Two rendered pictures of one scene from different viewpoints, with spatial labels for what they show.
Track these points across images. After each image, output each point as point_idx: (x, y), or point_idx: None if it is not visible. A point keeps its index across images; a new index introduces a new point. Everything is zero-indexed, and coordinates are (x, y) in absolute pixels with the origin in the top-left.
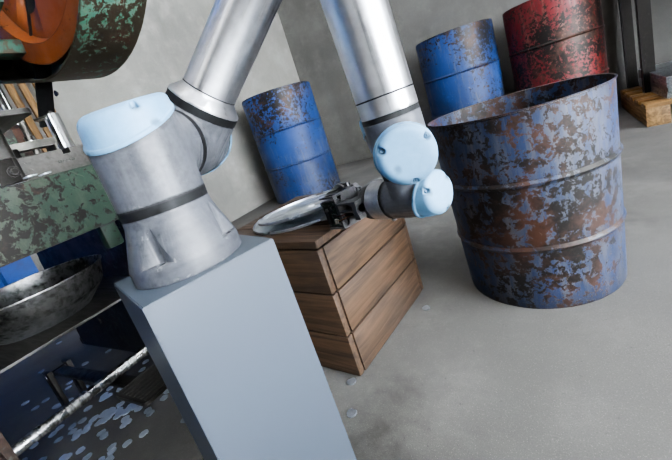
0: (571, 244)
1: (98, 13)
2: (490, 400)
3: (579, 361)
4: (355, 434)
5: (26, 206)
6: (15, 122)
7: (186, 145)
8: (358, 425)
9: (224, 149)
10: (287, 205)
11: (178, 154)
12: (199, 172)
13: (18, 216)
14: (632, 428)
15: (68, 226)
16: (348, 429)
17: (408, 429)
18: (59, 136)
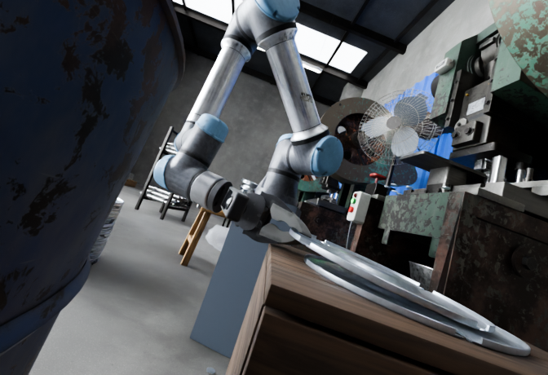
0: None
1: (538, 56)
2: (81, 363)
3: None
4: (201, 357)
5: (413, 206)
6: (440, 161)
7: (277, 152)
8: (201, 362)
9: (303, 158)
10: (483, 318)
11: (273, 155)
12: (276, 164)
13: (408, 209)
14: None
15: (419, 226)
16: (208, 360)
17: (161, 354)
18: (489, 174)
